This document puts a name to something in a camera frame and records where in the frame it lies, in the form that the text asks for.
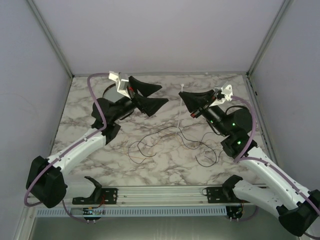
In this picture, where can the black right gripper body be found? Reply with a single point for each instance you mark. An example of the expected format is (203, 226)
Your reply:
(213, 114)

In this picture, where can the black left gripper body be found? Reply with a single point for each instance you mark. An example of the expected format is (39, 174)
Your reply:
(124, 106)

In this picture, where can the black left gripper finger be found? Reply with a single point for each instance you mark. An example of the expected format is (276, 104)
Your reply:
(145, 89)
(149, 106)

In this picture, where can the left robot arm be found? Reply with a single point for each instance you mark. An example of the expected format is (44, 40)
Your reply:
(47, 179)

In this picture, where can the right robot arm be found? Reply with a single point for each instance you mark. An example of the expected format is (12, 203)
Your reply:
(239, 145)

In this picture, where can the round brown-rimmed white dish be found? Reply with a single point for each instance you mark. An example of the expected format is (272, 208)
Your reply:
(111, 94)

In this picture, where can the right controller board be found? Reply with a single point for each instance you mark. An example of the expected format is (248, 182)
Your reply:
(235, 213)

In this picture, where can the controller board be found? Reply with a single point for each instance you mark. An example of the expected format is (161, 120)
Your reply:
(235, 213)
(92, 214)

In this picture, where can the left controller board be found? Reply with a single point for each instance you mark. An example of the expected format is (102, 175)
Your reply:
(92, 214)

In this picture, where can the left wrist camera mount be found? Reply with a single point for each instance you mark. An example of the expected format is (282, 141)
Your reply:
(121, 82)

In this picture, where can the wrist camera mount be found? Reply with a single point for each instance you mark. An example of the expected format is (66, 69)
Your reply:
(121, 82)
(222, 94)

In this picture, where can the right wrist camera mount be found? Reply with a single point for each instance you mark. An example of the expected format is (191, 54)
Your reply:
(222, 94)

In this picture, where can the right aluminium frame rail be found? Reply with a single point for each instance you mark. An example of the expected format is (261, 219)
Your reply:
(267, 142)

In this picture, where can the aluminium frame rail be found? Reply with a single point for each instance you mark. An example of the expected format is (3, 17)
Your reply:
(267, 142)
(178, 73)

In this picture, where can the aluminium back frame rail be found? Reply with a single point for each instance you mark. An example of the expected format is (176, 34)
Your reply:
(178, 73)

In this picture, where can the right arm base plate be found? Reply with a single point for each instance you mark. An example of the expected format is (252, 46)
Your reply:
(216, 195)

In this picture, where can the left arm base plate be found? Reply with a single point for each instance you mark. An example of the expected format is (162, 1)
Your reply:
(103, 196)

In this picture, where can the front aluminium rail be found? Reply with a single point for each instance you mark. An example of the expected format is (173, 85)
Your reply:
(162, 195)

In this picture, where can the left aluminium frame post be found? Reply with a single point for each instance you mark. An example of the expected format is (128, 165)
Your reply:
(50, 37)

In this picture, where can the aluminium frame post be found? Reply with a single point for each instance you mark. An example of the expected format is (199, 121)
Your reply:
(281, 13)
(50, 37)

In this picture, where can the right aluminium frame post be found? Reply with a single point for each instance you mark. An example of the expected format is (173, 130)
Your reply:
(281, 13)

